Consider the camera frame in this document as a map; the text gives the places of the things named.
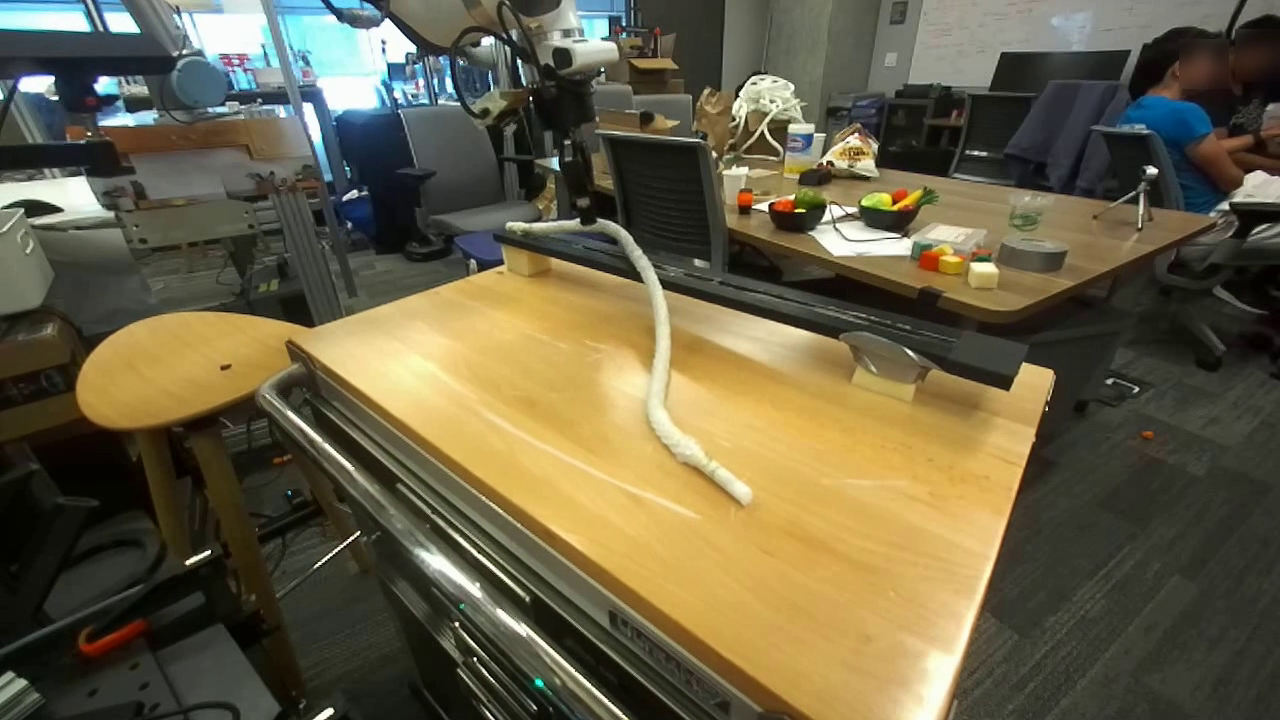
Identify wooden support block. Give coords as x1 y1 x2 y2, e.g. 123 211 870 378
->
506 245 551 277
843 332 931 399

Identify steel cart handle bar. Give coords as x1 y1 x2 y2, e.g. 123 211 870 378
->
256 367 629 720

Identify clear plastic cup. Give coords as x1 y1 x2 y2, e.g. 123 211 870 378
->
1008 191 1050 231

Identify white braided rope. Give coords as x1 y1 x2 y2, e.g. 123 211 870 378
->
506 217 759 511

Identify grey duct tape roll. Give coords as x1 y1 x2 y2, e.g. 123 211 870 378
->
997 241 1069 273

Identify orange handled tool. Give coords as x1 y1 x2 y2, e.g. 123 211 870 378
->
77 619 153 661

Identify round wooden stool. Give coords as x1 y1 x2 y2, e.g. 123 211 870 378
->
77 311 306 700

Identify far wooden support block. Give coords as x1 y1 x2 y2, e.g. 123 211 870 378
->
506 245 551 277

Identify near wooden support block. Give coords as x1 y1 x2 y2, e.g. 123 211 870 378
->
843 332 931 399

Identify black fruit bowl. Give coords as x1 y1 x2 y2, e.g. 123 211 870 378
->
770 191 830 231
855 188 936 231

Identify grey fabric office chair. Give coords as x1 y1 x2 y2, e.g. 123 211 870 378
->
401 102 536 241

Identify red toy block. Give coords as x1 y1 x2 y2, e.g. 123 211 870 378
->
916 246 946 273

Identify person in blue shirt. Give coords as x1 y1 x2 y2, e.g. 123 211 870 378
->
1122 25 1259 211

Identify yellow toy block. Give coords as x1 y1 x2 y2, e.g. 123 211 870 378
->
936 252 968 277

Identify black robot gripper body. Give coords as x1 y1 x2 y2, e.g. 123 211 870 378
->
536 73 597 156

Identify wooden top tool cart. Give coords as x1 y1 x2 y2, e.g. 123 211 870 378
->
290 265 1053 720

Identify grey mesh office chair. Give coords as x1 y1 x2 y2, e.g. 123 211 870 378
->
605 132 730 267

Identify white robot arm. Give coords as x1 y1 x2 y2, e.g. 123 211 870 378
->
319 0 619 217

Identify white paper sheet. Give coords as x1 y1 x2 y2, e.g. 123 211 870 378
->
811 209 913 260

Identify wooden side desk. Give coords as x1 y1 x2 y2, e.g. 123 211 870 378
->
726 171 1213 324

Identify cream toy block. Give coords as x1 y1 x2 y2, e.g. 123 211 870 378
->
968 260 1000 293

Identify long black rail object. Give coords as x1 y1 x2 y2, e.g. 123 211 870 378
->
502 221 1028 387

